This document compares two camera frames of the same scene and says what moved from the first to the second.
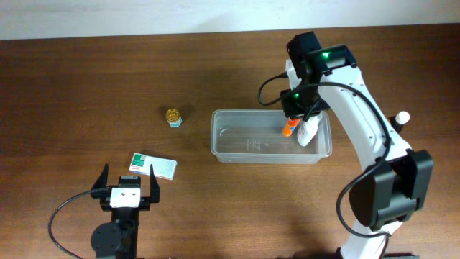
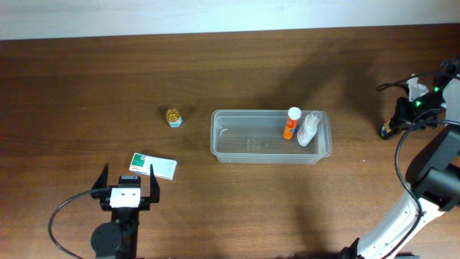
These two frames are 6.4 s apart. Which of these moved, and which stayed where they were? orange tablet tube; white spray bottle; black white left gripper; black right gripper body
Moved: black right gripper body
Stayed: orange tablet tube; black white left gripper; white spray bottle
